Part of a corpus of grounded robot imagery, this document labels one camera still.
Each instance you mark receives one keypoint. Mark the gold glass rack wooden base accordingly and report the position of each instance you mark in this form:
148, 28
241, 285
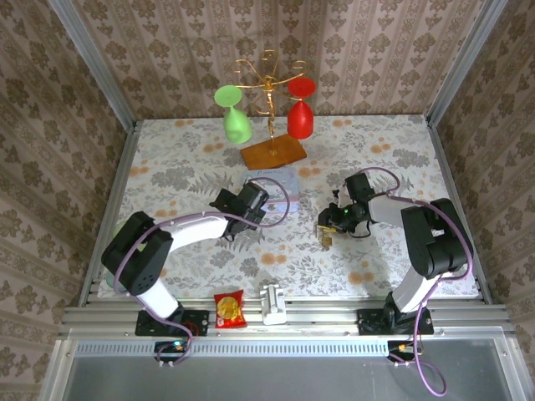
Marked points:
271, 156

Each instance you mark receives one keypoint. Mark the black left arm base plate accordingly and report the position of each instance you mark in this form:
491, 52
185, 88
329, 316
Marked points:
196, 323

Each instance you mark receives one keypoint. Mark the floral tablecloth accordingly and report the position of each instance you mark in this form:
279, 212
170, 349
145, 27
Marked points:
292, 259

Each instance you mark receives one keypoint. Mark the white plastic bracket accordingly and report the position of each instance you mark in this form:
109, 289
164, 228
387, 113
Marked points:
273, 305

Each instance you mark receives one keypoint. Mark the brass padlock with silver shackle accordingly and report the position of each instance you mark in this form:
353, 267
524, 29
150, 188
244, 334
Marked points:
327, 241

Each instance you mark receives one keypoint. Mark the pink printed box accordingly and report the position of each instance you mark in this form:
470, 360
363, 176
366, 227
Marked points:
288, 184

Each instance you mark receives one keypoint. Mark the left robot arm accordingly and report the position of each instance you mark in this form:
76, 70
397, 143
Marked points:
196, 227

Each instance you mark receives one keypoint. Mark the aluminium frame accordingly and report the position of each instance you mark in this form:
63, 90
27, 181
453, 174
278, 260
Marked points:
313, 309

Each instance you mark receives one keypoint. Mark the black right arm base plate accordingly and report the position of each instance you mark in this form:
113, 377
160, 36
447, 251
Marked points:
372, 323

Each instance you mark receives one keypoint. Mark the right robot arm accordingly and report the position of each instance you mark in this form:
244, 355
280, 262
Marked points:
430, 242

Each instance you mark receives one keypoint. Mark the red plastic wine glass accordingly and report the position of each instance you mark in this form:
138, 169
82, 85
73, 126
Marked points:
300, 121

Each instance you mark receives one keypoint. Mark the green plastic wine glass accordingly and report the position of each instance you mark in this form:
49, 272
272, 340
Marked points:
236, 125

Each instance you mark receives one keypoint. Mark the small circuit board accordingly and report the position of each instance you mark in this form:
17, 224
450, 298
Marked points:
171, 348
403, 348

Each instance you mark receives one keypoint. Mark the red snack packet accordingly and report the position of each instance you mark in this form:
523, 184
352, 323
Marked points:
230, 311

